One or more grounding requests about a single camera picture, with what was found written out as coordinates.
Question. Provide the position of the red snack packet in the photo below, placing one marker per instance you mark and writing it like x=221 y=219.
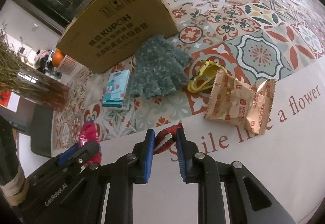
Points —
x=89 y=133

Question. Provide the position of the dried flower bouquet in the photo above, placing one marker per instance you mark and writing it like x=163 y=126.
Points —
x=11 y=63

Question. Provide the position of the white basket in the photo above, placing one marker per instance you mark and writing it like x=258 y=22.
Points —
x=67 y=65

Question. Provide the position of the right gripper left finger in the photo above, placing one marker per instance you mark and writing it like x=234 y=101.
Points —
x=116 y=180

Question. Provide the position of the glass vase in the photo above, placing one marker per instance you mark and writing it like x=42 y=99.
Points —
x=41 y=89

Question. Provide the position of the patterned tablecloth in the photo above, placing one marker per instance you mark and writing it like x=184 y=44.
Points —
x=254 y=40

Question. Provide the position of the teal fuzzy glove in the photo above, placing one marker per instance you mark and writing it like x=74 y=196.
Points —
x=159 y=69

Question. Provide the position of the red snack wrapper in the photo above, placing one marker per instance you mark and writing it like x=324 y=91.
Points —
x=165 y=138

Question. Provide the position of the orange fruit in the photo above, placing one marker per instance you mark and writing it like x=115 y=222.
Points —
x=57 y=58

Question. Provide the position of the teal tissue packet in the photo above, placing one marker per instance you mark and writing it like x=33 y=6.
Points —
x=116 y=96

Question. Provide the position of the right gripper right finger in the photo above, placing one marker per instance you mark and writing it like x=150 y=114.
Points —
x=226 y=190

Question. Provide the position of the crinkled biscuit packet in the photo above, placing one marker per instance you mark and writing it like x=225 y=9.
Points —
x=238 y=103

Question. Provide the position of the brown cardboard box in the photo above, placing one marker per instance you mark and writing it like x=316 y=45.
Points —
x=105 y=32

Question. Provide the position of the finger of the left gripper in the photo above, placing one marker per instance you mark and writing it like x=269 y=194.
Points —
x=64 y=157
x=74 y=165

